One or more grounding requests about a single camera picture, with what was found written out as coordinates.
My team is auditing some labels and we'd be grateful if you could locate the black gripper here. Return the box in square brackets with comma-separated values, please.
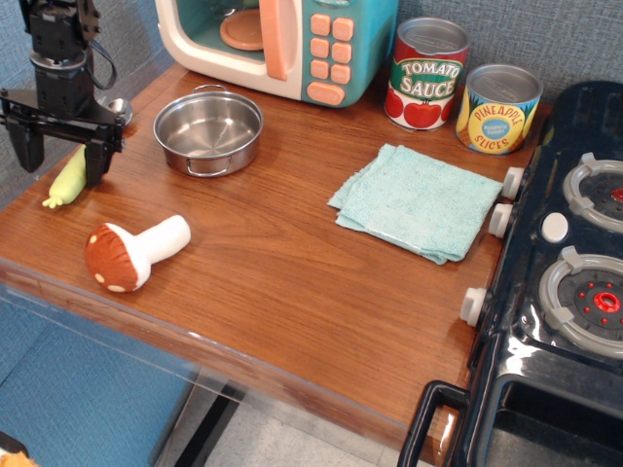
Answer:
[1, 62, 123, 188]

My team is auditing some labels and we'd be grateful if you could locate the spoon with green handle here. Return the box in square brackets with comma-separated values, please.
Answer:
[42, 97, 133, 209]

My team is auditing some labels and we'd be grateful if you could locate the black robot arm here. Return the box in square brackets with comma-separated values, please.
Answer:
[1, 1, 125, 187]

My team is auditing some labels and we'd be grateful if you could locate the white stove knob middle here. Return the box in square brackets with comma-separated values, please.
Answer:
[488, 203, 513, 238]

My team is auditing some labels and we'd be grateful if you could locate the white stove knob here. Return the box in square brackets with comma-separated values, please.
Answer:
[488, 203, 513, 238]
[459, 288, 488, 327]
[501, 167, 525, 200]

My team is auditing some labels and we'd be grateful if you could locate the plush brown mushroom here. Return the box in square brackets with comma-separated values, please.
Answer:
[85, 215, 191, 293]

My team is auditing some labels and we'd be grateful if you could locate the small steel pot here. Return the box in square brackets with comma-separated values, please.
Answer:
[153, 84, 265, 178]

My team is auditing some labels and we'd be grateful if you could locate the orange microwave plate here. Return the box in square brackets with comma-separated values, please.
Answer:
[220, 9, 263, 52]

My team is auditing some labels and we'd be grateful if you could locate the teal toy microwave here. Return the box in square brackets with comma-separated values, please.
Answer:
[156, 1, 398, 108]

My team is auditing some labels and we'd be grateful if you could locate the orange object at corner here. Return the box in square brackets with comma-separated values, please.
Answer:
[0, 432, 38, 467]

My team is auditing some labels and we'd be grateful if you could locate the light blue folded cloth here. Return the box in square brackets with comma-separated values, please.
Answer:
[328, 144, 502, 265]

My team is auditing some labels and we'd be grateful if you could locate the tomato sauce can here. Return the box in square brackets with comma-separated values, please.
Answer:
[385, 17, 470, 130]

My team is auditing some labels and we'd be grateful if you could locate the white stove knob bottom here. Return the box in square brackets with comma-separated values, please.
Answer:
[459, 288, 488, 327]

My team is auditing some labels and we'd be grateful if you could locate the pineapple slices can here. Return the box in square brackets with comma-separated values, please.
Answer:
[456, 63, 543, 155]

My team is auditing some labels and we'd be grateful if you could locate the white stove knob top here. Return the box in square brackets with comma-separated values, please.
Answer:
[501, 167, 525, 200]

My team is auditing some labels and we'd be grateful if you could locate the white round stove button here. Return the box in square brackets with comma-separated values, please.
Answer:
[541, 212, 568, 243]

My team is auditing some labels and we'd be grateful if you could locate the black toy stove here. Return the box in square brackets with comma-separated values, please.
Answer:
[399, 81, 622, 466]

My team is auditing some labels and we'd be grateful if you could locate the grey burner ring rear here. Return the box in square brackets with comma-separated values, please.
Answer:
[563, 152, 623, 234]

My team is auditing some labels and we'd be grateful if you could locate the grey burner ring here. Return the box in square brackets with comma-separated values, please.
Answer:
[563, 152, 623, 234]
[537, 245, 623, 360]

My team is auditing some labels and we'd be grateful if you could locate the grey burner ring front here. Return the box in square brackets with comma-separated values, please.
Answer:
[537, 245, 623, 360]

